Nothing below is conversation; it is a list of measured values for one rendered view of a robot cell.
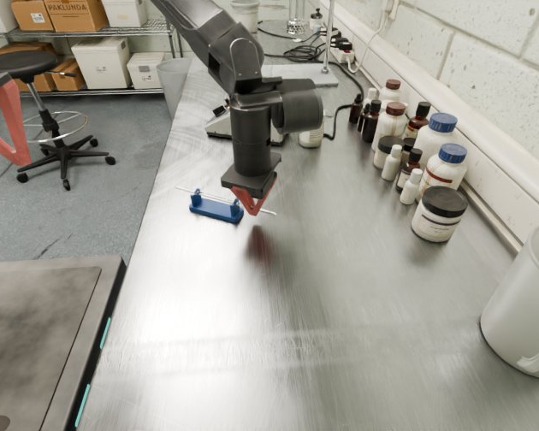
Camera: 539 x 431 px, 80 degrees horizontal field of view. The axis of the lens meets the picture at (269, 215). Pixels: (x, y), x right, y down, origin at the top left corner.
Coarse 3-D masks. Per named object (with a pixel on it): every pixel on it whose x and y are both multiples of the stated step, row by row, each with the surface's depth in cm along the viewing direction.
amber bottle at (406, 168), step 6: (414, 150) 61; (420, 150) 61; (408, 156) 62; (414, 156) 60; (420, 156) 60; (408, 162) 62; (414, 162) 61; (402, 168) 63; (408, 168) 62; (402, 174) 63; (408, 174) 62; (402, 180) 64; (402, 186) 64
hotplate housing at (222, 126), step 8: (216, 120) 78; (224, 120) 77; (208, 128) 80; (216, 128) 79; (224, 128) 79; (272, 128) 75; (224, 136) 81; (272, 136) 76; (280, 136) 76; (272, 144) 78; (280, 144) 78
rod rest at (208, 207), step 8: (192, 200) 59; (200, 200) 61; (208, 200) 61; (192, 208) 60; (200, 208) 60; (208, 208) 60; (216, 208) 60; (224, 208) 60; (232, 208) 56; (240, 208) 60; (216, 216) 59; (224, 216) 58; (232, 216) 58; (240, 216) 59
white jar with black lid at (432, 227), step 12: (432, 192) 53; (444, 192) 53; (456, 192) 53; (420, 204) 54; (432, 204) 51; (444, 204) 51; (456, 204) 51; (420, 216) 54; (432, 216) 52; (444, 216) 51; (456, 216) 51; (420, 228) 55; (432, 228) 53; (444, 228) 52; (432, 240) 54; (444, 240) 54
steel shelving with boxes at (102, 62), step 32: (0, 0) 229; (32, 0) 248; (64, 0) 224; (96, 0) 239; (128, 0) 234; (32, 32) 234; (64, 32) 235; (96, 32) 237; (128, 32) 238; (64, 64) 268; (96, 64) 254; (128, 64) 254; (32, 96) 263
